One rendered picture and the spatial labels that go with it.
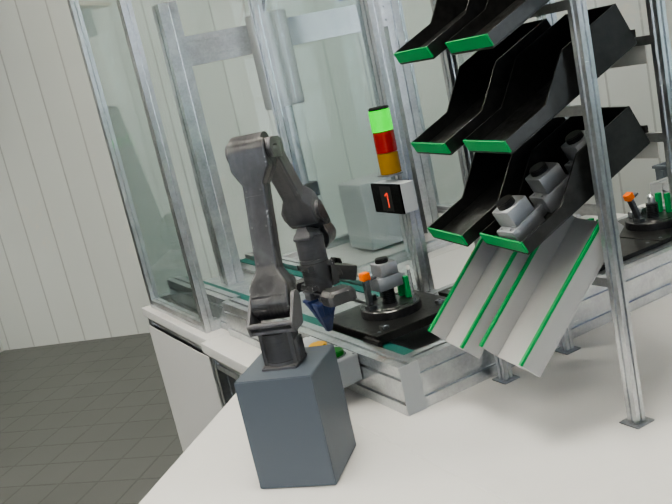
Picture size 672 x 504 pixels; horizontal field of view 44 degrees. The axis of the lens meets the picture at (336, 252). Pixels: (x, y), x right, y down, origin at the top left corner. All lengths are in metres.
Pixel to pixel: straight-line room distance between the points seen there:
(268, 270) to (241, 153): 0.20
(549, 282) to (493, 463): 0.32
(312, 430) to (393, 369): 0.27
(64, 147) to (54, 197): 0.37
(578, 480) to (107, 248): 4.91
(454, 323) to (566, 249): 0.26
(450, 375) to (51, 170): 4.67
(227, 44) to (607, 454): 1.81
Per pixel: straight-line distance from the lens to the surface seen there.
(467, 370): 1.71
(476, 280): 1.61
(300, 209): 1.62
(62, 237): 6.14
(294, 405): 1.41
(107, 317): 6.15
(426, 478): 1.42
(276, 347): 1.42
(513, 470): 1.40
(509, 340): 1.49
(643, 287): 2.03
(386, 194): 1.97
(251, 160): 1.43
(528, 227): 1.37
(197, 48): 2.70
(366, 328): 1.83
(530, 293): 1.50
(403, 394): 1.62
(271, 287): 1.42
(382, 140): 1.94
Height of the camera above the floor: 1.54
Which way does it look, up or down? 13 degrees down
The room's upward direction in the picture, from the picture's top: 12 degrees counter-clockwise
